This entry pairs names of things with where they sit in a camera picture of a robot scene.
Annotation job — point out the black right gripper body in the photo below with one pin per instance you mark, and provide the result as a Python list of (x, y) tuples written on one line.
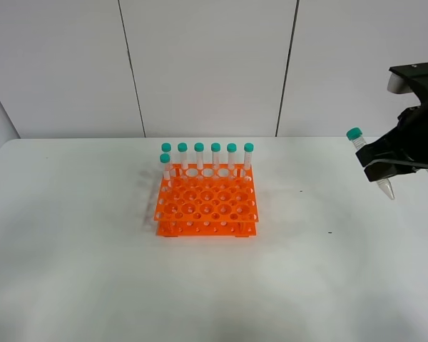
[(416, 118)]

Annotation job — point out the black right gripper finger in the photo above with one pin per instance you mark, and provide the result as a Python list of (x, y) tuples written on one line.
[(393, 148), (382, 170)]

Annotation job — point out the row tube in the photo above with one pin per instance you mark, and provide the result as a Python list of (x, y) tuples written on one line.
[(183, 152), (166, 148), (231, 148), (199, 150), (248, 148), (215, 149)]

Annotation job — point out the orange test tube rack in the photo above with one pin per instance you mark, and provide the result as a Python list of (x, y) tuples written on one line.
[(207, 202)]

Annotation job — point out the test tube second row left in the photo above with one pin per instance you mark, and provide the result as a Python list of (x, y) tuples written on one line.
[(166, 168)]

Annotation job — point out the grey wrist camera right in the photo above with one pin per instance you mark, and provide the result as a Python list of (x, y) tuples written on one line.
[(399, 84)]

